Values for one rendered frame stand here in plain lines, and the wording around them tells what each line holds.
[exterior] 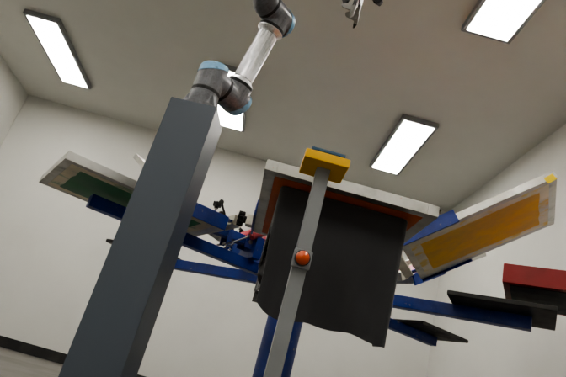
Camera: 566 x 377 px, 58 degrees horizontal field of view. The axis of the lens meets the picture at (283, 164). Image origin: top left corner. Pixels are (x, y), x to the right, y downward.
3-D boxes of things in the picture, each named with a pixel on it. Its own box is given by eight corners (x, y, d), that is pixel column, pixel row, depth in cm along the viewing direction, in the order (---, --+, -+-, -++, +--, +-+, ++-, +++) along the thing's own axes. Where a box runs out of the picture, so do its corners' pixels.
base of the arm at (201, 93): (175, 98, 193) (184, 77, 197) (182, 119, 206) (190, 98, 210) (214, 108, 191) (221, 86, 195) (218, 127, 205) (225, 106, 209)
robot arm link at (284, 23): (204, 98, 212) (264, -6, 224) (226, 118, 223) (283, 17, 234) (221, 102, 204) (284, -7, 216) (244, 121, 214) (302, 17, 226)
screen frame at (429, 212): (438, 217, 166) (440, 206, 167) (264, 168, 166) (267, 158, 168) (374, 266, 238) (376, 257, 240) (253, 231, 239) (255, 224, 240)
